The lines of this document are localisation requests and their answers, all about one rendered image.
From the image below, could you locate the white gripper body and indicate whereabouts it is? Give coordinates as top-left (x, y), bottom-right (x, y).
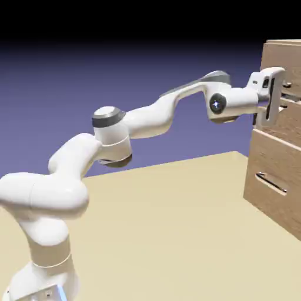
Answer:
top-left (254, 66), bottom-right (287, 129)

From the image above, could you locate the light wood drawer front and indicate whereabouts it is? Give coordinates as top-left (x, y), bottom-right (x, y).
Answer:
top-left (259, 42), bottom-right (301, 96)
top-left (243, 128), bottom-right (301, 242)
top-left (253, 96), bottom-right (301, 151)

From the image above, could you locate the light wood cabinet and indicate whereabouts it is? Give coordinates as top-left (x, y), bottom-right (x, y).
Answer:
top-left (243, 39), bottom-right (301, 242)

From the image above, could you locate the dark metal drawer handle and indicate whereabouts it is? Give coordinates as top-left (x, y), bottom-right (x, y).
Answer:
top-left (255, 172), bottom-right (288, 196)

